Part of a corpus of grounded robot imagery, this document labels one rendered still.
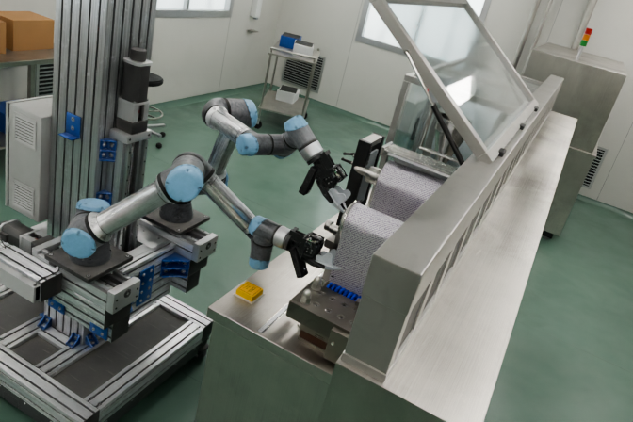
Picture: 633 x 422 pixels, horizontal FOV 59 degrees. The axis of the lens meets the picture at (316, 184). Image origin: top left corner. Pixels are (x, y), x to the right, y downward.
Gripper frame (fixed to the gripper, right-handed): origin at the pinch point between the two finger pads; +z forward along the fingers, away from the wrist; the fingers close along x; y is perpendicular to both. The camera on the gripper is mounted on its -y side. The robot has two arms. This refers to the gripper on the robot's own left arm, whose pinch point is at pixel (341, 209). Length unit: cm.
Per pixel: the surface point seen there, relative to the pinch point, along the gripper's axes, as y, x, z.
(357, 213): 7.5, -5.4, 3.5
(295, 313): -18.4, -27.6, 19.8
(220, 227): -186, 152, -26
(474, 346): 49, -69, 32
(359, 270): -1.9, -8.0, 20.3
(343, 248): -2.6, -8.0, 11.1
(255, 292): -36.7, -18.0, 9.2
